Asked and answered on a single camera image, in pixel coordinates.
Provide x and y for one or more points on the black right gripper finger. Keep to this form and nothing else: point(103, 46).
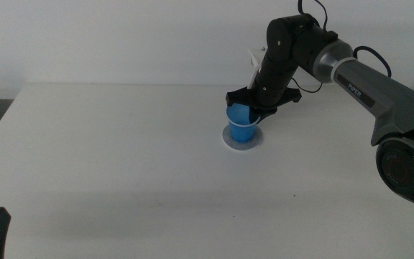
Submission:
point(269, 112)
point(253, 116)

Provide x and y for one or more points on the blue plastic cup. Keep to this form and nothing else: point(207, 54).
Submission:
point(240, 126)

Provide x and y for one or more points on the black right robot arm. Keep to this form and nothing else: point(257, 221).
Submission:
point(379, 93)

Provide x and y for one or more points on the round grey cup mat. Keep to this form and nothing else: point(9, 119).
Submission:
point(256, 142)

